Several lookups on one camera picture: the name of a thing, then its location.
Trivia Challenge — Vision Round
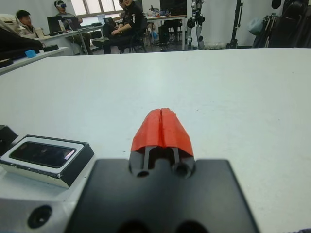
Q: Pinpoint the person in black jacket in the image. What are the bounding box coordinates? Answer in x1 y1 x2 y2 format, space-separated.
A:
92 0 148 54

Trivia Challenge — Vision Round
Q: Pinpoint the silver humanoid robot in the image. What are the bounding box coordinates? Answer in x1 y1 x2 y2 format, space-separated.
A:
186 0 207 50

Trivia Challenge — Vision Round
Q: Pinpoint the person wearing VR headset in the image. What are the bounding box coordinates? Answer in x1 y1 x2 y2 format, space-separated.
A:
53 0 93 54

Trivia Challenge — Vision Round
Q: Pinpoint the wood-topped work table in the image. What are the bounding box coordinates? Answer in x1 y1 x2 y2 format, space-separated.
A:
145 14 188 51

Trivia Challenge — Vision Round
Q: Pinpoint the large black screen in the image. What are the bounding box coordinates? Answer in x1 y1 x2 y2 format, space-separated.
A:
159 0 188 16

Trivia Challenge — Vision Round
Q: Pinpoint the black box lid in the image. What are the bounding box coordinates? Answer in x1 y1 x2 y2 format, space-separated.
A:
0 124 19 156

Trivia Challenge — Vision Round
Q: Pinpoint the white office desk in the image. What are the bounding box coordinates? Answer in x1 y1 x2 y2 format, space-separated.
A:
38 25 103 56

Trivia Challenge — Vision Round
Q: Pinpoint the black monitor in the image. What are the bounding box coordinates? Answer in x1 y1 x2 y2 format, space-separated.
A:
47 16 63 34

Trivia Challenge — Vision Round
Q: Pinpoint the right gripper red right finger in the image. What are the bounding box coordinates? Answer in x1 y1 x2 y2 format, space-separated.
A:
161 107 196 178

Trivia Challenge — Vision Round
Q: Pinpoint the white side table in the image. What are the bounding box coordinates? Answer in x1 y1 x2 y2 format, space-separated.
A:
0 46 70 76

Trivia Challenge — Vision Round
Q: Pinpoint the black metal stand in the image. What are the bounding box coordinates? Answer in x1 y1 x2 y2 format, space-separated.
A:
226 0 244 49

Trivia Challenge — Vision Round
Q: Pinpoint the person in beige jacket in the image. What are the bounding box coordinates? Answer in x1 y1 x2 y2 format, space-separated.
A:
15 9 40 39

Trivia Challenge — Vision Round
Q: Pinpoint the open laptop with stickers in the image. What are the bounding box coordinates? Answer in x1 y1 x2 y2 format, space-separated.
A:
65 17 81 30

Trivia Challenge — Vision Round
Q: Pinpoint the white-lined box base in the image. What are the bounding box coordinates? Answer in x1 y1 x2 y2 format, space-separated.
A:
0 134 96 189

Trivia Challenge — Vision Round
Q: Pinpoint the pale blue bag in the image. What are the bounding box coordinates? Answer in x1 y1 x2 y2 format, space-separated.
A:
247 17 265 35

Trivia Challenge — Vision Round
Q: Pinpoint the beige coat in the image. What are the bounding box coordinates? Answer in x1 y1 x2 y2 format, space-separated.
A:
0 13 23 37

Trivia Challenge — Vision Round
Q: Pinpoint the black gear pile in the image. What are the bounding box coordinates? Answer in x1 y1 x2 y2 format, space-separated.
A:
252 0 311 49

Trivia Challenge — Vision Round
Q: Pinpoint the black folding chair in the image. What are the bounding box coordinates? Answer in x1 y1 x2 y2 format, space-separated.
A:
129 17 149 53

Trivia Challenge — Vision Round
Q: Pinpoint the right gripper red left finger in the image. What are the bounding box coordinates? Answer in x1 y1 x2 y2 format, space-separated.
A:
128 108 162 177

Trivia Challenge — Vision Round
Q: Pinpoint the black jacket heap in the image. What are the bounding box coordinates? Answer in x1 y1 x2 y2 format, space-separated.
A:
0 26 44 61

